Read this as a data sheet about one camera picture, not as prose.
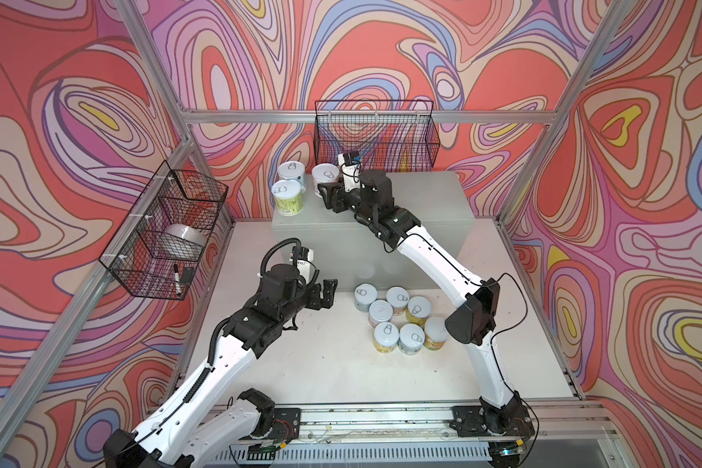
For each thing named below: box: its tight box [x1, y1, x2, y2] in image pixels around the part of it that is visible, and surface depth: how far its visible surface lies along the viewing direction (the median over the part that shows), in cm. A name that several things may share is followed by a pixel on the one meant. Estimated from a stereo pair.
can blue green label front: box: [397, 322, 426, 356], surface depth 84 cm
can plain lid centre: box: [368, 299, 394, 328], surface depth 90 cm
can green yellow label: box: [271, 179, 306, 217], surface depth 73 cm
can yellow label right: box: [405, 295, 432, 326], surface depth 90 cm
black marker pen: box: [173, 263, 182, 297], surface depth 73 cm
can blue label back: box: [353, 282, 379, 313], surface depth 93 cm
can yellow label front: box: [373, 321, 400, 354], surface depth 86 cm
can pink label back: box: [385, 284, 411, 316], surface depth 93 cm
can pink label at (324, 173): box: [311, 162, 341, 198], surface depth 76 cm
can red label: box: [276, 160, 308, 190], surface depth 78 cm
